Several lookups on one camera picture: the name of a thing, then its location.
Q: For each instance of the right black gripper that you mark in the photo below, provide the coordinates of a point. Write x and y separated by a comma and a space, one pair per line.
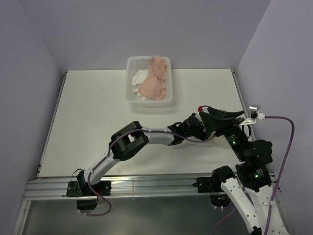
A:
227, 114

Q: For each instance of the mesh laundry bag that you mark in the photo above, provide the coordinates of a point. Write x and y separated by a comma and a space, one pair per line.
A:
219, 142

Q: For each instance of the pink bra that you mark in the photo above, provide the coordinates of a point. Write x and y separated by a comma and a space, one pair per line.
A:
154, 86

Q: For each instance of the white bra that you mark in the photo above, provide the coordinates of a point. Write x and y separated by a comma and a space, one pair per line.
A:
137, 81

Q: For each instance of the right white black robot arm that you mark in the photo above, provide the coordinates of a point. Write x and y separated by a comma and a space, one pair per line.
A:
251, 189

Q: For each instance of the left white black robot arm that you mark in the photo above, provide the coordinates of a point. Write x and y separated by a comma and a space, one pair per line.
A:
125, 144

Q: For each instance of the white plastic basket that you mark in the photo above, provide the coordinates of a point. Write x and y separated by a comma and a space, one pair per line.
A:
142, 63

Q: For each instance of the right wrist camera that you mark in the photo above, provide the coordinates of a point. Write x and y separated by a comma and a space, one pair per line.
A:
255, 115

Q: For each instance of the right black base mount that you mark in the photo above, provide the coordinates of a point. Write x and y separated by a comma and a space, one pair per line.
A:
218, 198

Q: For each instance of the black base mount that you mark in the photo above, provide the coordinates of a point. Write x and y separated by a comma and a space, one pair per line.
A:
218, 198
73, 190

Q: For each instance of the aluminium mounting rail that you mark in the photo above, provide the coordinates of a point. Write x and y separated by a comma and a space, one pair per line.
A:
120, 187

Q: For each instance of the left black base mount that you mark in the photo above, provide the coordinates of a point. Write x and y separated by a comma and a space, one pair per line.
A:
73, 190

